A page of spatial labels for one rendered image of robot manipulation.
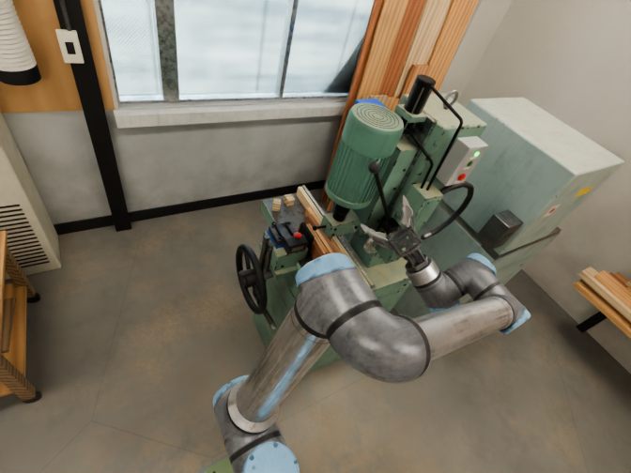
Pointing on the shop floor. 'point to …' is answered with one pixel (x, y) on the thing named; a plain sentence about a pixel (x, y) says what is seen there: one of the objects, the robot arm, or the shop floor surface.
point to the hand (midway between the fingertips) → (380, 208)
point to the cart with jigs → (14, 327)
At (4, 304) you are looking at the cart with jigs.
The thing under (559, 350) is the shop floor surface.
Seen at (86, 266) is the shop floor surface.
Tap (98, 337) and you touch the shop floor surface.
